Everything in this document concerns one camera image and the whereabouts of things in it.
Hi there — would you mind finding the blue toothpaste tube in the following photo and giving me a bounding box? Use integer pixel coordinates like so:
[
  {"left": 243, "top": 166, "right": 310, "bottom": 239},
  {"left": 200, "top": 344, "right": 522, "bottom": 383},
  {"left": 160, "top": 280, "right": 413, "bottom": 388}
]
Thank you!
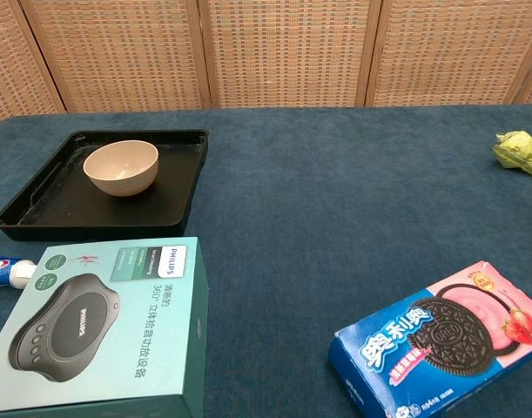
[{"left": 0, "top": 254, "right": 37, "bottom": 289}]

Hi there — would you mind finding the woven folding screen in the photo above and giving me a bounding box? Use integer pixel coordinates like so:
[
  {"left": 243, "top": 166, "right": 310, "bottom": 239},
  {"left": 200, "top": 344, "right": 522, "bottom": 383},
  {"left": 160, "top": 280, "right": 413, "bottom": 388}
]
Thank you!
[{"left": 0, "top": 0, "right": 532, "bottom": 128}]

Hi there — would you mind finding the white ceramic bowl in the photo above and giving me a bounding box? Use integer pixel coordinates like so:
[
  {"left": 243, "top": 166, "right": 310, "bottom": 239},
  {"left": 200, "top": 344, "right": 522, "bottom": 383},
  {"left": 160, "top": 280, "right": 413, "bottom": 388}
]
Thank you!
[{"left": 82, "top": 139, "right": 159, "bottom": 198}]

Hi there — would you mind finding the crumpled green wrapper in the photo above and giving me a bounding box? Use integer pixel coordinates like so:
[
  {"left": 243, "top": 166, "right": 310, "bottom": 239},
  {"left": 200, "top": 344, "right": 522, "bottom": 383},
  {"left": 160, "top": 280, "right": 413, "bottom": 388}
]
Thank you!
[{"left": 491, "top": 130, "right": 532, "bottom": 179}]

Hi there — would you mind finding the blue table cloth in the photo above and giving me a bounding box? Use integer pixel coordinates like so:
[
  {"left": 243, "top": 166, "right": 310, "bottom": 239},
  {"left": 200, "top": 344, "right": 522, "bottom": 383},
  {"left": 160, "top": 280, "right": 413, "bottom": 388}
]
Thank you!
[{"left": 0, "top": 103, "right": 532, "bottom": 418}]

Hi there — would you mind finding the black rectangular tray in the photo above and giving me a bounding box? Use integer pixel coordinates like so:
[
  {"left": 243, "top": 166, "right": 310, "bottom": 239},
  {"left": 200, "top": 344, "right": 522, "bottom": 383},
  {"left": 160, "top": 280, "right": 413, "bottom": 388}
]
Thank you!
[{"left": 0, "top": 128, "right": 210, "bottom": 242}]

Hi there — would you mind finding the teal Philips speaker box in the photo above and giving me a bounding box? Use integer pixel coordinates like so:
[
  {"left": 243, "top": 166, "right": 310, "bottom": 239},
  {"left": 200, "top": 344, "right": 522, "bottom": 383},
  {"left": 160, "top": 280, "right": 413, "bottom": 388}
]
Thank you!
[{"left": 0, "top": 236, "right": 210, "bottom": 418}]

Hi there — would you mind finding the blue pink Oreo box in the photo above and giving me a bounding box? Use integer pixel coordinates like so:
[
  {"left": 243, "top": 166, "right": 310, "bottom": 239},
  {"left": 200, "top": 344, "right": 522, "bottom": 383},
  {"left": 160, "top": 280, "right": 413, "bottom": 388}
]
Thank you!
[{"left": 327, "top": 260, "right": 532, "bottom": 418}]

